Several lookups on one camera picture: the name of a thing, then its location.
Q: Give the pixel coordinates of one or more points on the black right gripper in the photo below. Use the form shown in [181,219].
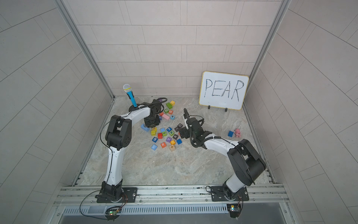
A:
[185,131]

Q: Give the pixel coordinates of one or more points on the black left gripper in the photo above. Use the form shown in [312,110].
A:
[151,121]

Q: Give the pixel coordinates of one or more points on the yellow E block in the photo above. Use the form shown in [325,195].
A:
[154,131]

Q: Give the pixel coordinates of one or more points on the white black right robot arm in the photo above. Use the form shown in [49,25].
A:
[246,162]

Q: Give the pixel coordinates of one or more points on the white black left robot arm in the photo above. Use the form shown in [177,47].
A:
[118,137]

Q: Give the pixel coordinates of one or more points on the light blue arch block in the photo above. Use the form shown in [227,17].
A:
[145,128]

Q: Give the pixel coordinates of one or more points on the pink block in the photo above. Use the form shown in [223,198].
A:
[165,116]

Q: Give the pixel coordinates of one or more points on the plain blue block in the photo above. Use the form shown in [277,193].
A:
[179,141]

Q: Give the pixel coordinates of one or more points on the dark brown K block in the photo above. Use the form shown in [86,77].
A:
[175,136]

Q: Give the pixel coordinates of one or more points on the green block at back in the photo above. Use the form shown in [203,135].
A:
[169,105]

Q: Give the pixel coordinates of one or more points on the light blue S block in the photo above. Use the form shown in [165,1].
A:
[154,147]

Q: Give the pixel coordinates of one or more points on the blue block beside pig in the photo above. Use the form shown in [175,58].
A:
[230,133]

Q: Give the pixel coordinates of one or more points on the blue toy microphone on stand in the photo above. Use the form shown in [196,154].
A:
[128,90]

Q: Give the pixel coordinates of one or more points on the pink pig toy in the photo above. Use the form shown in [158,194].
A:
[237,133]

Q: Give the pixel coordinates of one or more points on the yellow framed whiteboard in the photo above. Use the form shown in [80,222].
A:
[223,90]

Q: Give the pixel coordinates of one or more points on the right circuit board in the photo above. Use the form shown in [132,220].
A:
[234,210]

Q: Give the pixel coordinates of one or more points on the circuit board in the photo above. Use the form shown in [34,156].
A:
[234,210]
[112,213]

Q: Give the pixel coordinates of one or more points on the left circuit board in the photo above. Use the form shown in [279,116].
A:
[112,213]

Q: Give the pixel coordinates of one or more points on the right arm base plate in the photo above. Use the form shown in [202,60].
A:
[224,194]

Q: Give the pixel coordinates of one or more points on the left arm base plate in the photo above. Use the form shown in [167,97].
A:
[126,194]

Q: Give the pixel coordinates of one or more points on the aluminium rail frame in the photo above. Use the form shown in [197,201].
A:
[165,199]

